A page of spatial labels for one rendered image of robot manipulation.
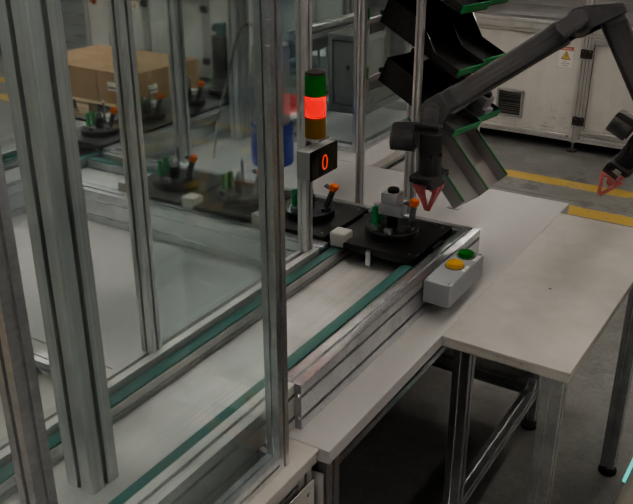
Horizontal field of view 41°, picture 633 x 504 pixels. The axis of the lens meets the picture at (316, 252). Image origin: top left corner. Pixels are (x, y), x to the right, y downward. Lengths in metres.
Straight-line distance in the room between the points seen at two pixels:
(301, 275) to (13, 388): 1.15
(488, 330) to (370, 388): 0.38
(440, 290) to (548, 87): 4.43
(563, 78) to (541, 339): 4.41
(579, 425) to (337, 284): 1.46
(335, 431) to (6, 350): 0.83
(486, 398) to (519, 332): 1.33
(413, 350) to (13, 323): 1.13
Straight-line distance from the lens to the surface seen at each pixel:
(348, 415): 1.68
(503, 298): 2.16
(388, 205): 2.17
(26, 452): 1.04
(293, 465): 1.56
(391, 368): 1.83
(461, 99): 2.05
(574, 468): 3.05
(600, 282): 2.31
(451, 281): 1.99
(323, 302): 1.97
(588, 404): 3.39
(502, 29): 6.37
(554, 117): 6.35
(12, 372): 0.98
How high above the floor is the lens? 1.83
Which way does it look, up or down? 24 degrees down
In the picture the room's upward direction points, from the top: straight up
